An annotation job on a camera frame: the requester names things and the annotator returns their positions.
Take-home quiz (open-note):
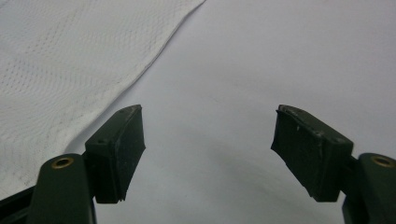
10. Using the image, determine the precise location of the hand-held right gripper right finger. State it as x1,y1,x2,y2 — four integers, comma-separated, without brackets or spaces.
270,104,396,224

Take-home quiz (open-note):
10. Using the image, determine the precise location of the white textured cloth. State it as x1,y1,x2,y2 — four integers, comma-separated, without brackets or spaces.
0,0,207,201

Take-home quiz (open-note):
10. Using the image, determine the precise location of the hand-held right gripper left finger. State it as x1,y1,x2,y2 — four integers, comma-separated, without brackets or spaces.
25,104,147,224

